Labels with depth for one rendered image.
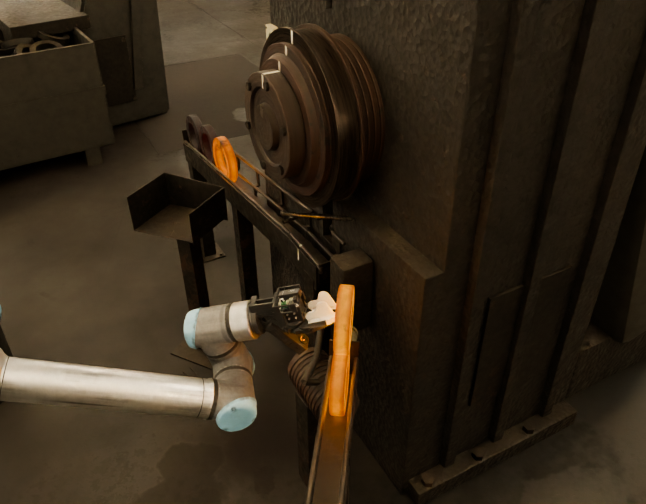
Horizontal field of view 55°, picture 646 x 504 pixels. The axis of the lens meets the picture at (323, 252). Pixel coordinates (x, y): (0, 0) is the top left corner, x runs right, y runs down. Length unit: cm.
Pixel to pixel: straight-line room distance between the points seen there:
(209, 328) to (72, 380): 30
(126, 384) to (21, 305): 177
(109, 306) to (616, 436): 210
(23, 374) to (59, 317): 160
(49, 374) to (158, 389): 21
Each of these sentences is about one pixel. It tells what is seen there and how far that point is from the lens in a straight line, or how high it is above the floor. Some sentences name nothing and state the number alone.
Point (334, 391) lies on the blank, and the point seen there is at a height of 75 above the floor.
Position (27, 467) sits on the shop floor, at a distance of 239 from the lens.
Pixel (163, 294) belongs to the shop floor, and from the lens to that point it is 291.
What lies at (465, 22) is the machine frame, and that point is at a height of 145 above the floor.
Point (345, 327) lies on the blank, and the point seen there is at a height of 90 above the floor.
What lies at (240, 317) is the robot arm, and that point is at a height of 87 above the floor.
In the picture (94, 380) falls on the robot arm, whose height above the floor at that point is 85.
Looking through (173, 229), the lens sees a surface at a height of 60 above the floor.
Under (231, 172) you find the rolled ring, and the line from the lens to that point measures 239.
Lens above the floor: 176
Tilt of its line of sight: 35 degrees down
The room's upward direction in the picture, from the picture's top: 1 degrees counter-clockwise
